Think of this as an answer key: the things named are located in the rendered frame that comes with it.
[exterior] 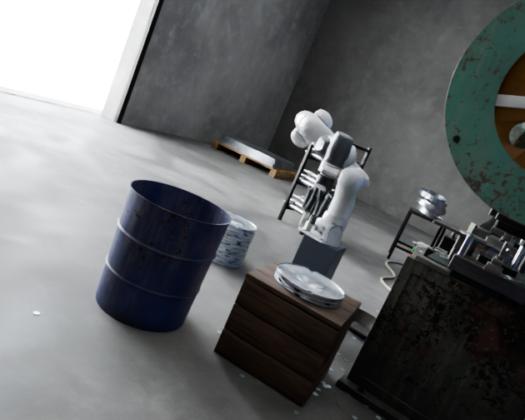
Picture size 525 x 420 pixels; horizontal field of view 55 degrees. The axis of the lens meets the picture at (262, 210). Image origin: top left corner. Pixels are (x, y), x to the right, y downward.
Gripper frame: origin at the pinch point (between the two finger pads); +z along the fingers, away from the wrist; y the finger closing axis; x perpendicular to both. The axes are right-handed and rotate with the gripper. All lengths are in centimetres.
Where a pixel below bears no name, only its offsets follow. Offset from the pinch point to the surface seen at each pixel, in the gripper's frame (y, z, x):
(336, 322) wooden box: -39.1, 23.7, 6.3
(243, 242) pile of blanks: 75, 40, -36
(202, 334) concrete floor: 5, 58, 24
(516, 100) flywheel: -49, -70, -17
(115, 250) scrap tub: 24, 35, 64
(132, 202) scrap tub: 23, 15, 65
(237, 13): 535, -147, -244
